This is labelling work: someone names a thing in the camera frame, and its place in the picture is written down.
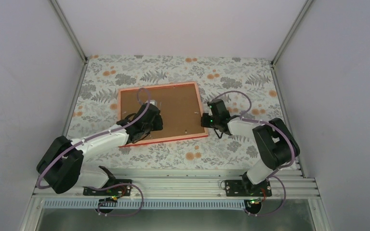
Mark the aluminium corner post right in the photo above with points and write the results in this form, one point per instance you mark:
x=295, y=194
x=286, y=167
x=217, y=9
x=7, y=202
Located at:
x=294, y=27

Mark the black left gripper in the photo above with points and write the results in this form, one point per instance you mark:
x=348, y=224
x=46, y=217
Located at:
x=158, y=126

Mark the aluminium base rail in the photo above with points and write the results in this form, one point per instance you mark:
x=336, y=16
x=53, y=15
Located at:
x=209, y=184

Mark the aluminium corner post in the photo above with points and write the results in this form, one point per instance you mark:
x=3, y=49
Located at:
x=294, y=27
x=69, y=31

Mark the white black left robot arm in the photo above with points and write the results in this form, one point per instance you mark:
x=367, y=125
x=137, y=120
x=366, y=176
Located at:
x=61, y=167

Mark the aluminium corner post left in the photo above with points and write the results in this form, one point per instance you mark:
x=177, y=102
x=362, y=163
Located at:
x=69, y=31

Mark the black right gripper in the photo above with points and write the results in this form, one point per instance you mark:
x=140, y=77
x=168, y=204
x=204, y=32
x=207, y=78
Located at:
x=204, y=122

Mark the red picture frame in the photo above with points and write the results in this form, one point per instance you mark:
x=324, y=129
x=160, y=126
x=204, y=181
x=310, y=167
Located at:
x=181, y=109

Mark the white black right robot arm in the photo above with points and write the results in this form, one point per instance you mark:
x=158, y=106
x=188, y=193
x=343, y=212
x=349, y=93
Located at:
x=276, y=146

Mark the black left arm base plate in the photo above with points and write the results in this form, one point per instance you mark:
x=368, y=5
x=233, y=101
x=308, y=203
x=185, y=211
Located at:
x=118, y=188

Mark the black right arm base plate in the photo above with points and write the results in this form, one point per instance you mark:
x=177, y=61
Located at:
x=239, y=188

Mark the grey slotted cable duct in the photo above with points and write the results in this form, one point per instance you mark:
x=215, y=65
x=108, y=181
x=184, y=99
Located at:
x=146, y=204

